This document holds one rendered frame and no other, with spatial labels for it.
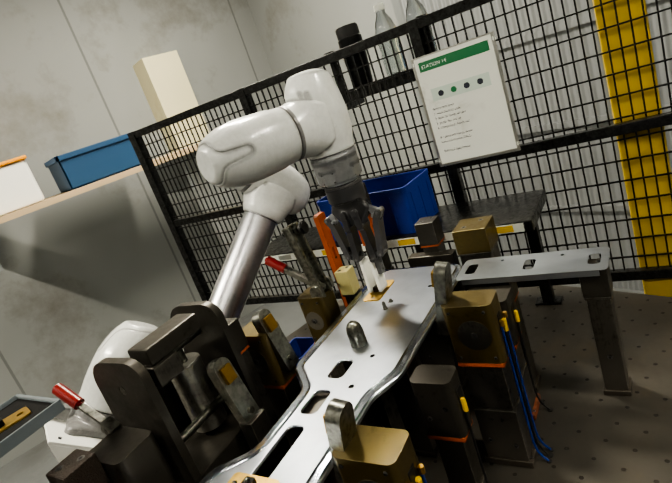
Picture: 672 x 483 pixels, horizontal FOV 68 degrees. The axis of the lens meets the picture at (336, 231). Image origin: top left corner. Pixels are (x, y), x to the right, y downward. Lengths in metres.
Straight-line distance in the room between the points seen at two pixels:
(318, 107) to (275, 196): 0.58
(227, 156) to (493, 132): 0.81
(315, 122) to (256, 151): 0.12
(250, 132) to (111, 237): 2.94
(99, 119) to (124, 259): 0.96
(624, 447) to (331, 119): 0.79
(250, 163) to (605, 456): 0.81
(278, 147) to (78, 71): 3.03
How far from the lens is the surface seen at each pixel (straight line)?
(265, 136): 0.84
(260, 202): 1.43
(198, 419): 0.92
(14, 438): 0.86
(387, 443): 0.66
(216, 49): 4.18
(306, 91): 0.90
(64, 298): 3.69
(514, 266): 1.09
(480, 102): 1.41
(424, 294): 1.07
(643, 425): 1.15
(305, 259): 1.07
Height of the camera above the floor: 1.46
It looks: 16 degrees down
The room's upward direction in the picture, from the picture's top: 19 degrees counter-clockwise
